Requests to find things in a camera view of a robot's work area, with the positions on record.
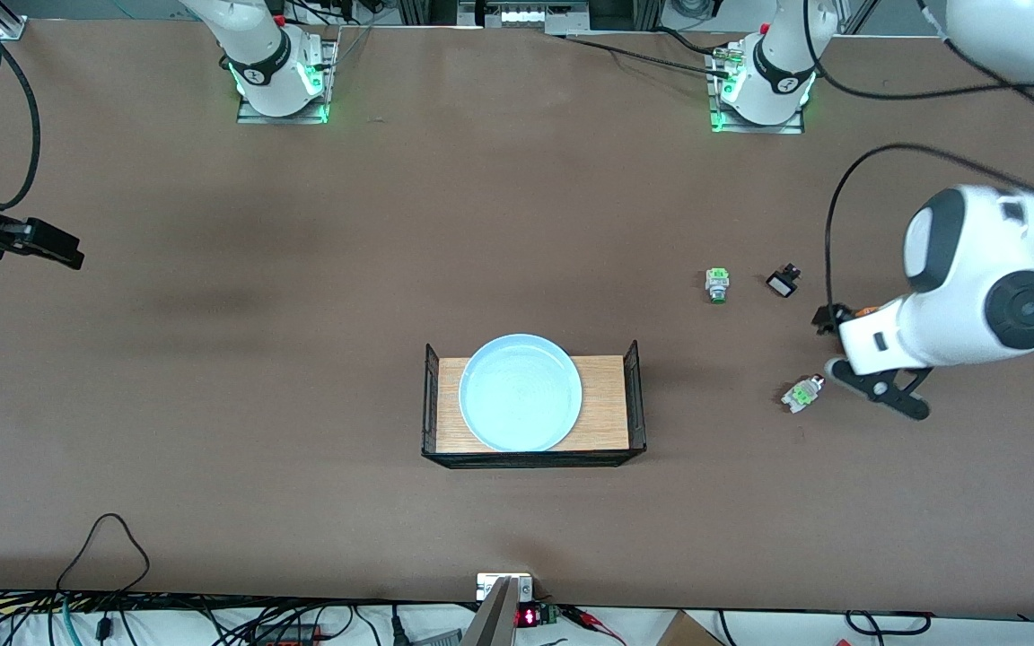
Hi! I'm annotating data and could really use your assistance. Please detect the green white button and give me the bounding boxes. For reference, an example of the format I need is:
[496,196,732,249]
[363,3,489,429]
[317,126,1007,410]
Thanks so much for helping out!
[781,374,827,415]

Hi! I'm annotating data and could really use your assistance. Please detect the light blue plate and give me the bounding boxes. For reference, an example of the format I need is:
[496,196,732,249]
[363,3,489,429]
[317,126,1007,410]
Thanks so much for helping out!
[459,334,583,452]

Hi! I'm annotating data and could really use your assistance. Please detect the wooden tray black mesh sides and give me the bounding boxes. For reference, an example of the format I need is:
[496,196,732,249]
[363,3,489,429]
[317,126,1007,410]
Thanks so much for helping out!
[421,340,647,470]

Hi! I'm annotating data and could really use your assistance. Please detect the brown cardboard piece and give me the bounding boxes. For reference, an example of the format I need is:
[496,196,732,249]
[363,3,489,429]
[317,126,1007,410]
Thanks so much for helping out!
[656,610,726,646]

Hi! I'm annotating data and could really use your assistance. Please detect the red clip lead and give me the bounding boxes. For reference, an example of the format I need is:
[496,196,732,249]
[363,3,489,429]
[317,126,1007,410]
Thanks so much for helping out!
[560,606,627,645]

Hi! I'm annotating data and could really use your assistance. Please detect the grey aluminium pole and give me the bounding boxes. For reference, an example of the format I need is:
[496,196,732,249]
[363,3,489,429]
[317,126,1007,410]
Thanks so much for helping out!
[463,577,520,646]

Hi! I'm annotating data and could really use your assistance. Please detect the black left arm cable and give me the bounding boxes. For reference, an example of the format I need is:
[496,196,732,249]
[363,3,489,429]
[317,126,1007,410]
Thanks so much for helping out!
[802,0,1034,310]

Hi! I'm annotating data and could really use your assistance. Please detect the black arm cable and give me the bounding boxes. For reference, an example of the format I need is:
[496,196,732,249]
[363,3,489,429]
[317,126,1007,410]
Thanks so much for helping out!
[0,0,40,212]
[802,0,1034,310]

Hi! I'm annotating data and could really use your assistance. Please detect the black left camera mount bracket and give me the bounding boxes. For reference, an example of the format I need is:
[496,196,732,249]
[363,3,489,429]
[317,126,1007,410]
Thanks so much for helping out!
[849,366,933,421]

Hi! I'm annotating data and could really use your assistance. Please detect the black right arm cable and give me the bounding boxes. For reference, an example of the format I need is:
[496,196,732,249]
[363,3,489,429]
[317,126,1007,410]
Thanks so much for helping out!
[0,0,40,212]

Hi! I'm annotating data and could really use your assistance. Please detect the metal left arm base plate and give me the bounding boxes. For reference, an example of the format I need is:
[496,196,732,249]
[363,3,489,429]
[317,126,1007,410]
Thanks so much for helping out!
[707,49,807,135]

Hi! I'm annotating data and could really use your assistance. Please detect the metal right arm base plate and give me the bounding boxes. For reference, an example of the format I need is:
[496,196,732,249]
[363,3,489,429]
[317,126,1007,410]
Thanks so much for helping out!
[237,38,338,125]

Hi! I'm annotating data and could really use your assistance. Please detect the black looped cable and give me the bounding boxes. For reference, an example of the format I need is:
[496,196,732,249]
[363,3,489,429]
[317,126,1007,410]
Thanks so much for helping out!
[55,513,152,598]

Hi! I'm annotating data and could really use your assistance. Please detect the thin black cable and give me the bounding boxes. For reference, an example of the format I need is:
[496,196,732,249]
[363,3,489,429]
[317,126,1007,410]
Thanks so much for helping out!
[845,610,933,634]

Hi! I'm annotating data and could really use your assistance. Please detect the black base power cable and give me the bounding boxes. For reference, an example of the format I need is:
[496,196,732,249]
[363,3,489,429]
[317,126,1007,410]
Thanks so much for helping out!
[546,27,733,77]

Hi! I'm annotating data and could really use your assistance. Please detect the aluminium frame structure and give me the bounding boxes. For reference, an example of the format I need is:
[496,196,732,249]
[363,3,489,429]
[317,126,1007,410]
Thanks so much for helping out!
[396,0,662,35]

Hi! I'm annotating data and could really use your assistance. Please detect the metal clamp bracket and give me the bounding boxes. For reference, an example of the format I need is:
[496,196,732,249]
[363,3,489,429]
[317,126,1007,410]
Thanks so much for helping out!
[477,572,533,602]

